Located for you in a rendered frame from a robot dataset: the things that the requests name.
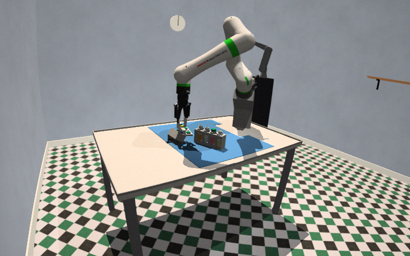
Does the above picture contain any blue flat mat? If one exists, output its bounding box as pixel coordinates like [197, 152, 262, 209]
[148, 119, 274, 168]

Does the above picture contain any small sloping desk with blue and green keys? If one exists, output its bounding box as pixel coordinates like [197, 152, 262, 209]
[166, 128, 186, 144]

